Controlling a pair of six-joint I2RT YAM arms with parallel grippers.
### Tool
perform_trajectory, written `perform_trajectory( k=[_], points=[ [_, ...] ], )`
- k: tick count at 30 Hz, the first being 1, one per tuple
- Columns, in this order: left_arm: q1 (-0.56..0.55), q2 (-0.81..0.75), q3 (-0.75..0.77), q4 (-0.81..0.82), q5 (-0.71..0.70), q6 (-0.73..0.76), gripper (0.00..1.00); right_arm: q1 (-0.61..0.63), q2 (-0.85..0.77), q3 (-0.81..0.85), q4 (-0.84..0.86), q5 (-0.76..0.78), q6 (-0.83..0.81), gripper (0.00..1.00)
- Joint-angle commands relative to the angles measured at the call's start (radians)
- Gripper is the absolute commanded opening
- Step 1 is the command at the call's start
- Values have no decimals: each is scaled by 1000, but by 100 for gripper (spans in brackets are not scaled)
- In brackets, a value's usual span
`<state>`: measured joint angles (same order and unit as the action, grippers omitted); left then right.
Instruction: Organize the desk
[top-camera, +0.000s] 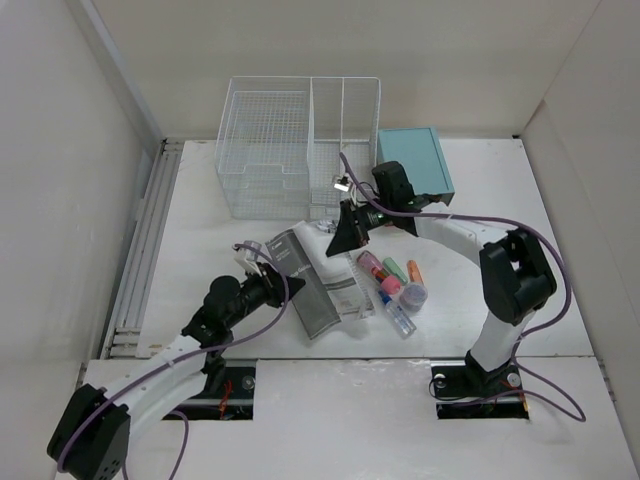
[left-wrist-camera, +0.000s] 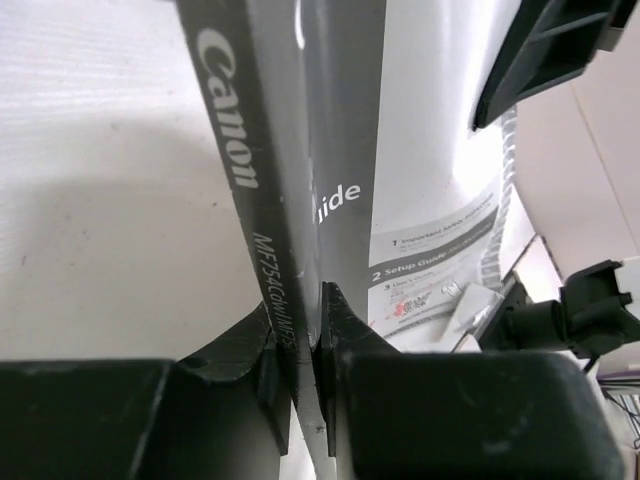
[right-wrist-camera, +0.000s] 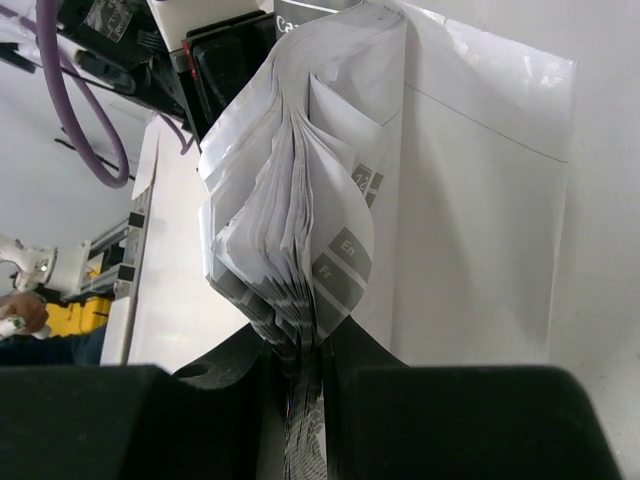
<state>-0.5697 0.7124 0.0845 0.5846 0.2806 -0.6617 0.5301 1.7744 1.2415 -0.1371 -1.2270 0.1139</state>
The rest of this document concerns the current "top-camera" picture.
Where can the clear bottle blue cap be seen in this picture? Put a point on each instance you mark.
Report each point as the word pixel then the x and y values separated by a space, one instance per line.
pixel 401 321

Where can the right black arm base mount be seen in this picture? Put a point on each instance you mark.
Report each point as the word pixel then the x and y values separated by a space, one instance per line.
pixel 463 391

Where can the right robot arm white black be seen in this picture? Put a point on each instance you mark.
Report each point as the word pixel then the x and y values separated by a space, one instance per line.
pixel 516 277

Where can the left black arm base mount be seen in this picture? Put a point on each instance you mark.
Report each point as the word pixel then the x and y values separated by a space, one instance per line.
pixel 228 394

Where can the grey white manual booklet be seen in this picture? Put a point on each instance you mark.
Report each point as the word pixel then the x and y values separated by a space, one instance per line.
pixel 334 291

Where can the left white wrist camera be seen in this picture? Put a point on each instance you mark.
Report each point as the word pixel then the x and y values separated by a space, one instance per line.
pixel 246 256

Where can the clear jar of paperclips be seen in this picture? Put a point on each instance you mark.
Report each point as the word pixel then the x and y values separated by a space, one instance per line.
pixel 413 297

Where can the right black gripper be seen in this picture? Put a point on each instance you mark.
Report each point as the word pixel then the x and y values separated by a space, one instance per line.
pixel 349 234

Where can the aluminium rail frame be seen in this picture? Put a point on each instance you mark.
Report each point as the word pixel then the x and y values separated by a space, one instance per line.
pixel 123 326

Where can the green highlighter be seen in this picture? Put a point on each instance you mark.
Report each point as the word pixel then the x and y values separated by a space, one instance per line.
pixel 393 268

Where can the orange highlighter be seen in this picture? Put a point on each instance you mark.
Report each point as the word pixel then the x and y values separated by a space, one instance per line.
pixel 414 272

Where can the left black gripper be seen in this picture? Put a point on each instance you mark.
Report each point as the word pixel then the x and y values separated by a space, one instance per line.
pixel 274 284

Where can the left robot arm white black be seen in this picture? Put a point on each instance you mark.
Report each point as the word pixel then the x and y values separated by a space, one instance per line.
pixel 92 438

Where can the white wire desk organizer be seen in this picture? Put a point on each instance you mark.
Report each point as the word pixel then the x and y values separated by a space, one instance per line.
pixel 281 138

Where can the pink marker tube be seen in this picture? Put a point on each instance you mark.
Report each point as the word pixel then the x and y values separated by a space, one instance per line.
pixel 370 264

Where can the teal orange drawer box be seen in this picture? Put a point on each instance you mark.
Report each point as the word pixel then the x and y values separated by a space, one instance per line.
pixel 419 151

